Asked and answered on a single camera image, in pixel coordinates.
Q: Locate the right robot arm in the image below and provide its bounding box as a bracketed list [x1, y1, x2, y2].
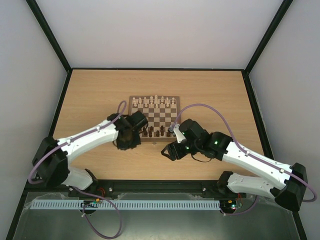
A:
[161, 119, 307, 212]

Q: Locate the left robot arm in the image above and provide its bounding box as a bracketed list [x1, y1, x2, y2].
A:
[28, 111, 148, 191]

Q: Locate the wooden chess board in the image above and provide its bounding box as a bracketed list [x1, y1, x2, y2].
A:
[128, 95, 181, 143]

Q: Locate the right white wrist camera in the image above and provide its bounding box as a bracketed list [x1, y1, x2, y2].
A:
[168, 123, 186, 144]

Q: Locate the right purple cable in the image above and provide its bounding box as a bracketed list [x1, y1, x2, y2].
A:
[167, 103, 318, 217]

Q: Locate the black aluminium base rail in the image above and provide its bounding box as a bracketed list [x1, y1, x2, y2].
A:
[68, 179, 247, 198]

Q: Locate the grey slotted cable duct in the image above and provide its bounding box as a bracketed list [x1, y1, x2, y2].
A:
[30, 199, 220, 211]

